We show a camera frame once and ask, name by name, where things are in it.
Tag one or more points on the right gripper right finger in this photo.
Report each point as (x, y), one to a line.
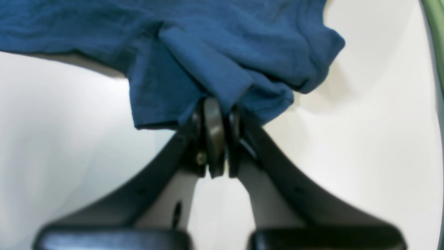
(291, 211)

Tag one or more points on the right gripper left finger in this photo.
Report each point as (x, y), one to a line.
(150, 211)

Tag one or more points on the dark blue t-shirt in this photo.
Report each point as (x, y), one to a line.
(248, 53)

